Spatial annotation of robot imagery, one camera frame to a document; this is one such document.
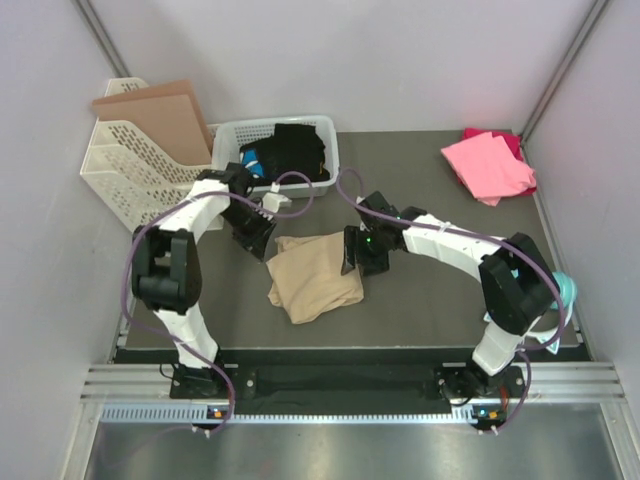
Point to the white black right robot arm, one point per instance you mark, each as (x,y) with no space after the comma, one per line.
(517,285)

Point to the grey slotted cable duct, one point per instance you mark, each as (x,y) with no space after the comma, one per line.
(205,414)

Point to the magenta folded t shirt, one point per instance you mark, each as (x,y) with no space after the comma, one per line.
(499,169)

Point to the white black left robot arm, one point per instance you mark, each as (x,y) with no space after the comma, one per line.
(165,271)

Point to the black t shirt in basket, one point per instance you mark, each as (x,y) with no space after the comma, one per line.
(292,147)

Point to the brown paper folder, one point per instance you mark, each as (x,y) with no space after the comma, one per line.
(169,114)

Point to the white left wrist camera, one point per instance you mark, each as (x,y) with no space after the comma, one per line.
(273,201)

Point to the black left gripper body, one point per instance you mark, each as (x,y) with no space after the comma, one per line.
(247,222)

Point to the blue white t shirt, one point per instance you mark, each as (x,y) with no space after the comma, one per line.
(250,161)

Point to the white plastic laundry basket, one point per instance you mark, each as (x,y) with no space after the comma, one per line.
(231,136)

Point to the beige t shirt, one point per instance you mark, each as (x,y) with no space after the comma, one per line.
(307,278)

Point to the white mesh file organizer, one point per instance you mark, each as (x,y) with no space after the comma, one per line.
(129,172)

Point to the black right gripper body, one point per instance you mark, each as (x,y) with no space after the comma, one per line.
(372,252)

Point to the pink folded t shirt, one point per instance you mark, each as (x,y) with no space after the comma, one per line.
(457,155)

